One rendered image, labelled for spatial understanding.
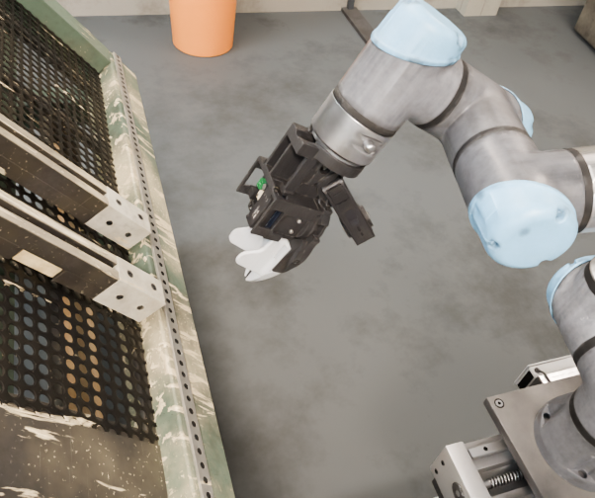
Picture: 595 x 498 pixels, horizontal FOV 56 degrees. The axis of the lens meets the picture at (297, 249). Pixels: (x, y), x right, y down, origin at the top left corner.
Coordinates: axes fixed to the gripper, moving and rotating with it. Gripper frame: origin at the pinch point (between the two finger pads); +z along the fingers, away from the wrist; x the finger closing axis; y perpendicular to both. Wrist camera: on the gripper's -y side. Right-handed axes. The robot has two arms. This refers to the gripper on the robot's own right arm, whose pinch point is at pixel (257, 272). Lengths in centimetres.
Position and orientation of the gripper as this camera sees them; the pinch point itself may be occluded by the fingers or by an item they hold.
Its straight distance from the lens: 70.1
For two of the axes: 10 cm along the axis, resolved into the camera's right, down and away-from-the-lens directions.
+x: 2.9, 7.2, -6.2
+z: -5.4, 6.6, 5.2
